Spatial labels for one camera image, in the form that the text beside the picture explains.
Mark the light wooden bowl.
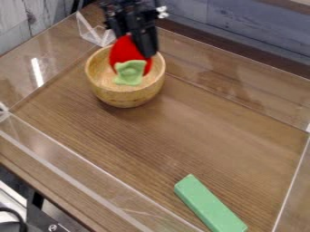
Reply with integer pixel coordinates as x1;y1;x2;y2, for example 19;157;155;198
85;45;166;108

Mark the red plush strawberry toy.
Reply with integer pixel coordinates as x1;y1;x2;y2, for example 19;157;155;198
109;34;155;86

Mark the green rectangular block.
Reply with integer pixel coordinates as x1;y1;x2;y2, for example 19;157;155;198
174;174;249;232

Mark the clear acrylic front wall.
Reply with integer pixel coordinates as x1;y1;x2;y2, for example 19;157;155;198
0;112;204;232

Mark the black device with cable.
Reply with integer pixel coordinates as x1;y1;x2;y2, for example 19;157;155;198
0;204;71;232

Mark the clear acrylic corner bracket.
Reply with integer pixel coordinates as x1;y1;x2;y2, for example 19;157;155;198
75;12;117;47

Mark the black table leg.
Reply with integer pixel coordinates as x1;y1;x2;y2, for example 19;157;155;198
33;191;46;209

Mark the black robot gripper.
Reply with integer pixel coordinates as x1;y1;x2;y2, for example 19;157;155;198
99;0;170;58

